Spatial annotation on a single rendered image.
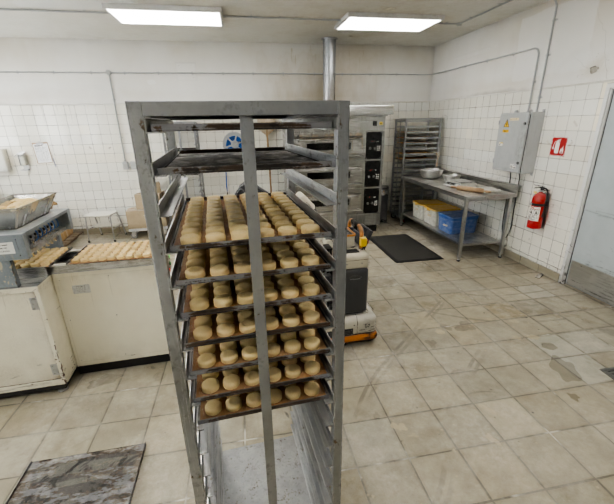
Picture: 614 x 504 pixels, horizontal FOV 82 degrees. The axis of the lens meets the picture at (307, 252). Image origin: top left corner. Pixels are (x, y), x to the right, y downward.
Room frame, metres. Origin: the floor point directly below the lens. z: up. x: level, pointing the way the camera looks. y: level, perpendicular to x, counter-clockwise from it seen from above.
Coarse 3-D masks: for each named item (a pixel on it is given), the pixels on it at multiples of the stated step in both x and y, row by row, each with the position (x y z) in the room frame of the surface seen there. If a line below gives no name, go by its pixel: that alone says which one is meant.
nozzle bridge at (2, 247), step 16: (64, 208) 2.70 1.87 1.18; (32, 224) 2.24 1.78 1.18; (64, 224) 2.66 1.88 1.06; (0, 240) 1.99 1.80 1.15; (16, 240) 2.01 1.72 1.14; (48, 240) 2.36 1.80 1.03; (0, 256) 1.99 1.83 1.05; (16, 256) 2.01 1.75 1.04; (32, 256) 2.06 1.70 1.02; (0, 272) 1.98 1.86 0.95; (16, 272) 2.03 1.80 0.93; (0, 288) 1.98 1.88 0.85
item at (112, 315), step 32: (64, 288) 2.22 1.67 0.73; (96, 288) 2.26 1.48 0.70; (128, 288) 2.30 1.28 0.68; (64, 320) 2.21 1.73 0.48; (96, 320) 2.25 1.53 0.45; (128, 320) 2.30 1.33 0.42; (160, 320) 2.34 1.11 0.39; (96, 352) 2.24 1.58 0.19; (128, 352) 2.28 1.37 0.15; (160, 352) 2.34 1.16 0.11
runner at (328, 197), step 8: (288, 176) 1.38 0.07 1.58; (296, 176) 1.31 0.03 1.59; (304, 176) 1.19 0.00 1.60; (296, 184) 1.20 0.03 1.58; (304, 184) 1.19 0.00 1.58; (312, 184) 1.09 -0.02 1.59; (320, 184) 1.02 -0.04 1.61; (312, 192) 1.04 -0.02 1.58; (320, 192) 1.01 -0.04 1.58; (328, 192) 0.94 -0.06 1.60; (320, 200) 0.92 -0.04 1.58; (328, 200) 0.92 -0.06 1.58; (336, 200) 0.88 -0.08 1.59
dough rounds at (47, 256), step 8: (48, 248) 2.51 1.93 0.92; (56, 248) 2.50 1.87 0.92; (64, 248) 2.50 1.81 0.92; (40, 256) 2.36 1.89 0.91; (48, 256) 2.37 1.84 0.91; (56, 256) 2.34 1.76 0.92; (16, 264) 2.19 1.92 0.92; (24, 264) 2.18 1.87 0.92; (32, 264) 2.18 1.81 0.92; (40, 264) 2.20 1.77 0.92; (48, 264) 2.21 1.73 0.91
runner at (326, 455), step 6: (306, 408) 1.14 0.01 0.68; (312, 414) 1.11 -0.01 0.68; (312, 420) 1.08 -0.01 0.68; (312, 426) 1.05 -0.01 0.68; (318, 432) 1.02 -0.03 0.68; (318, 438) 0.99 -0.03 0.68; (318, 444) 0.97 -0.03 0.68; (324, 450) 0.94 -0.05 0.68; (324, 456) 0.92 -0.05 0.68; (330, 456) 0.90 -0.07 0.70; (324, 462) 0.89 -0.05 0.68; (330, 462) 0.89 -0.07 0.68
